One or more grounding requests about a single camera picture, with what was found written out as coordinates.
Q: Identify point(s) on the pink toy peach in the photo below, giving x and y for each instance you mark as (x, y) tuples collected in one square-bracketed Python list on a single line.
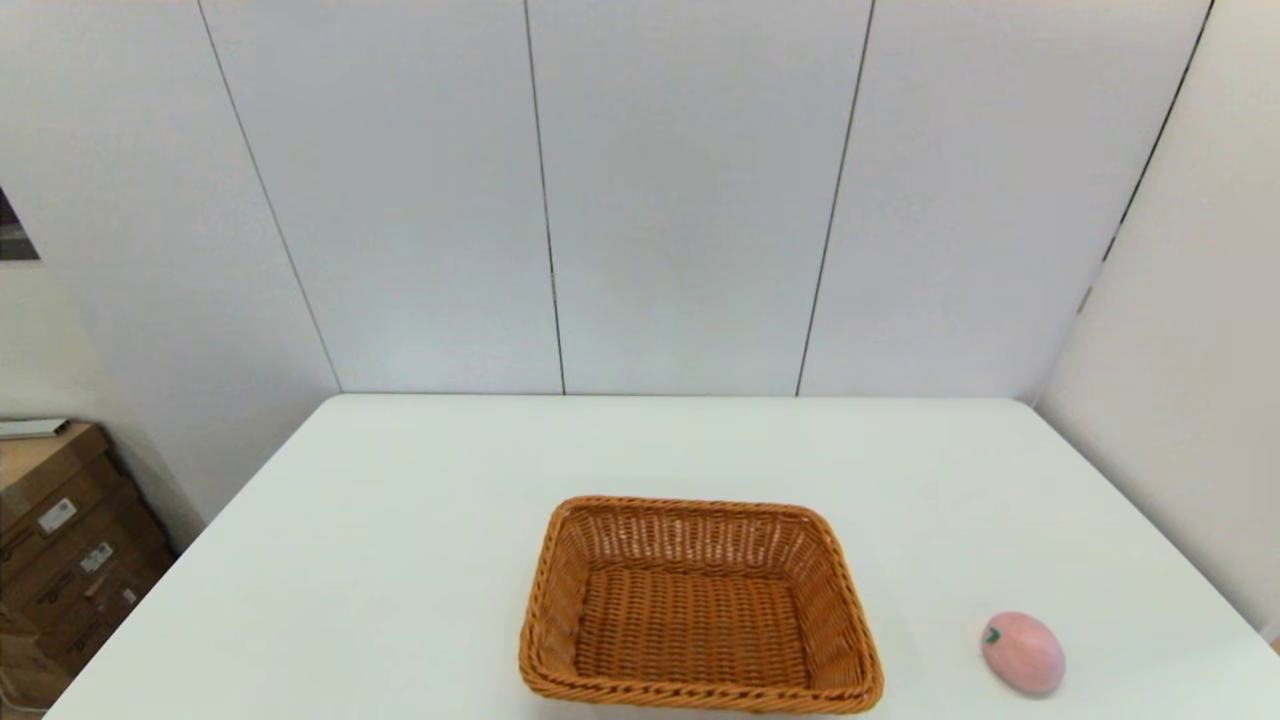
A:
[(1025, 654)]

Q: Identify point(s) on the orange woven wicker basket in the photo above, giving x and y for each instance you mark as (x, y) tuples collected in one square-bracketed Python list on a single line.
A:
[(700, 620)]

